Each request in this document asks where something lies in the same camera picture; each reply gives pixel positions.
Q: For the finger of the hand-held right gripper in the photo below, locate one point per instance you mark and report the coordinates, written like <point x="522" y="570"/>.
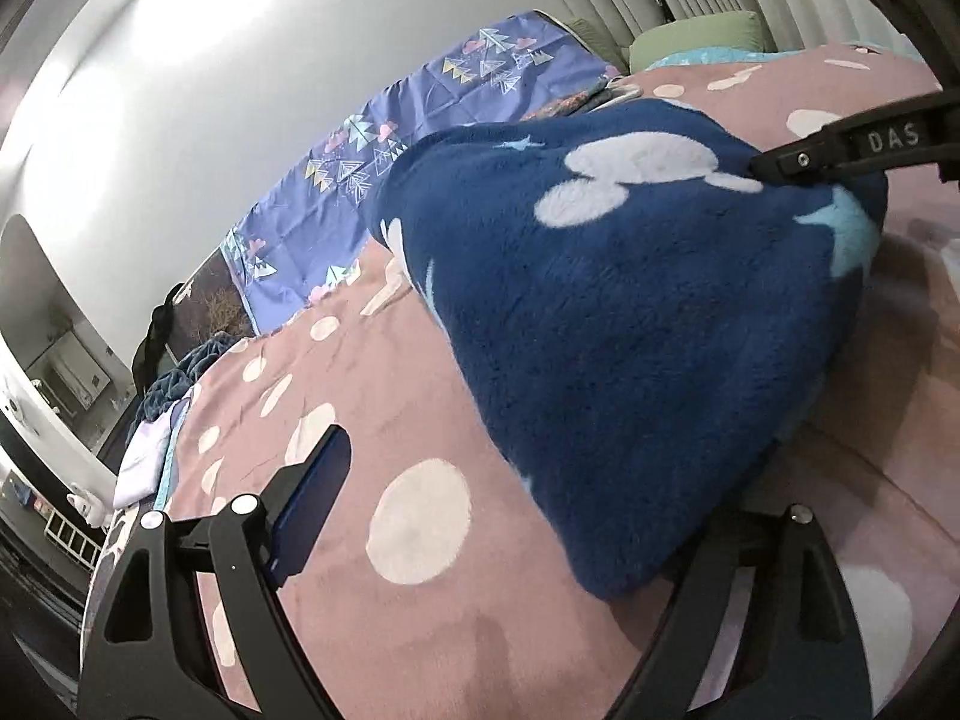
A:
<point x="825" y="154"/>

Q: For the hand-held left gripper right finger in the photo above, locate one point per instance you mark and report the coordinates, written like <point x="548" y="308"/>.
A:
<point x="750" y="540"/>

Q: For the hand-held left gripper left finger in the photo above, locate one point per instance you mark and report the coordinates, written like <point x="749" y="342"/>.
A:
<point x="296" y="540"/>

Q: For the navy fleece garment white print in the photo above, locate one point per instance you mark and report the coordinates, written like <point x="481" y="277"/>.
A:
<point x="600" y="315"/>

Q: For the light blue bed sheet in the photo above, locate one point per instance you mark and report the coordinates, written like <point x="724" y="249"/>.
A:
<point x="169" y="487"/>

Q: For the folded lilac cloth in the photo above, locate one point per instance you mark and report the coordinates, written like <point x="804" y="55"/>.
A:
<point x="146" y="457"/>

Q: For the green pillow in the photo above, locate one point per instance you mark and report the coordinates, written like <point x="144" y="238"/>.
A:
<point x="690" y="41"/>

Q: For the pink polka dot blanket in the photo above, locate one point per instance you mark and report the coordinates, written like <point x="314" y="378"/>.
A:
<point x="450" y="652"/>

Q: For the dark teal cloth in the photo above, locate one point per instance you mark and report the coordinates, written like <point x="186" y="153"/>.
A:
<point x="180" y="382"/>

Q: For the white figurine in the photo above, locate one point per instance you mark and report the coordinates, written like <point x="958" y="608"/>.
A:
<point x="90" y="506"/>

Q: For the white ladder rack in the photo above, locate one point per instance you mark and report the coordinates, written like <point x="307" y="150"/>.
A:
<point x="71" y="540"/>

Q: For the brown printed cloth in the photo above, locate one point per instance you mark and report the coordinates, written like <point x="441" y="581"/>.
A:
<point x="217" y="307"/>

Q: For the black cloth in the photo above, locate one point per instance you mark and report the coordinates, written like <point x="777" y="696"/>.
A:
<point x="154" y="330"/>

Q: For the white cabinet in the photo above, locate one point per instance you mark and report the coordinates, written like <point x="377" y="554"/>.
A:
<point x="45" y="420"/>

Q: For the purple printed bed sheet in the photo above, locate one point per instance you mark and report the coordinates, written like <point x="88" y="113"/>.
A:
<point x="420" y="112"/>

